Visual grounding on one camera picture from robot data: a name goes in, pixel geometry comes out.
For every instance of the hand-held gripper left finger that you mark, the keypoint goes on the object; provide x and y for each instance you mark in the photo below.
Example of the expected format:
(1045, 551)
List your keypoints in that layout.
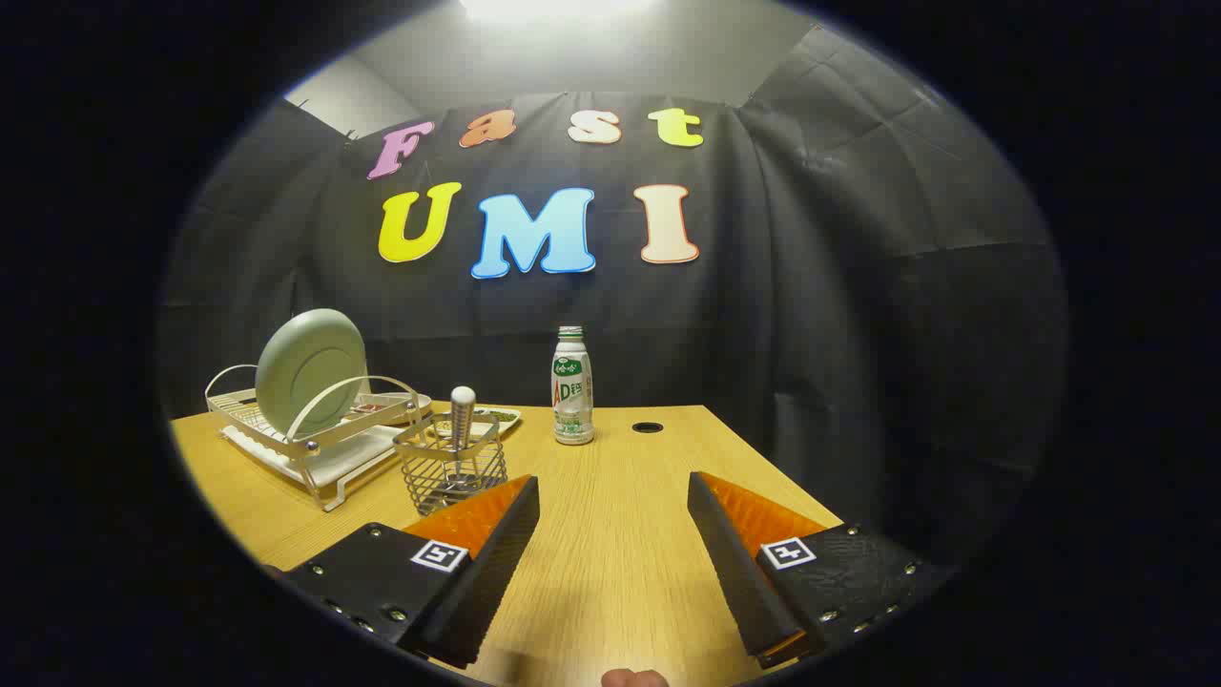
(496, 563)

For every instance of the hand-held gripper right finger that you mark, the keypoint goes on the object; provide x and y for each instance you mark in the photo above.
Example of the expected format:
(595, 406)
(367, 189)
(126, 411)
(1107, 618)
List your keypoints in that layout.
(734, 563)

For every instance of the pale green plate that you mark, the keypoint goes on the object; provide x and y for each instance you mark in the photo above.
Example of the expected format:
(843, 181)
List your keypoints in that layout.
(310, 372)

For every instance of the white compartment tray with beans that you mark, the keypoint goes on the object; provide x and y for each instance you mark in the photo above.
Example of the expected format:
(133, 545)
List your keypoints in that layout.
(501, 417)

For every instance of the white drink bottle green label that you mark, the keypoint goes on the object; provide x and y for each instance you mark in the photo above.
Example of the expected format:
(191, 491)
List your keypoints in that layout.
(572, 391)

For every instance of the black backdrop cloth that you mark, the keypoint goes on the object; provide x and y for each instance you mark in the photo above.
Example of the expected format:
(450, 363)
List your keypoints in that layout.
(811, 286)

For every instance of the ceiling light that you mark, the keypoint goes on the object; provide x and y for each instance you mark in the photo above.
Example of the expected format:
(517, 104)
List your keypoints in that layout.
(553, 8)

